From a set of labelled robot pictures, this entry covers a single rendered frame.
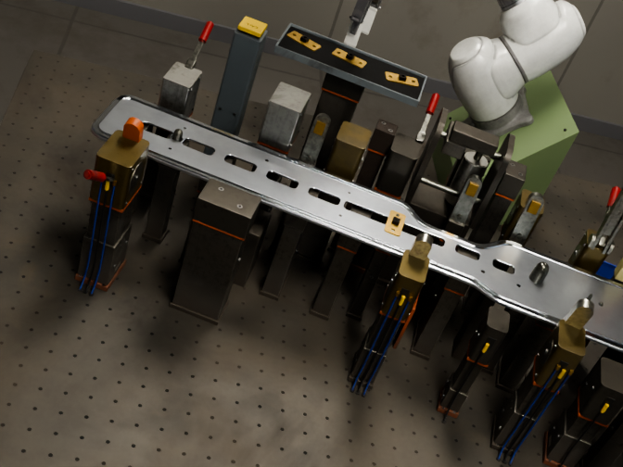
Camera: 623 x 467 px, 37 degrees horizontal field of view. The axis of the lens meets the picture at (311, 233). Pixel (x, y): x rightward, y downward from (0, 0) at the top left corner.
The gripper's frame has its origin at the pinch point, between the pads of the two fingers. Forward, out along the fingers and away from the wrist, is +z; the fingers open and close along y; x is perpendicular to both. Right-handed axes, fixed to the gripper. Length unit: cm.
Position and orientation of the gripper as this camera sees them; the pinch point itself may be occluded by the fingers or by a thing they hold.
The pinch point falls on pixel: (359, 29)
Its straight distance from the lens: 225.5
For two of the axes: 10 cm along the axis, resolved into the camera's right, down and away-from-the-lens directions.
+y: -3.9, 5.1, -7.7
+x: 8.8, 4.5, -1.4
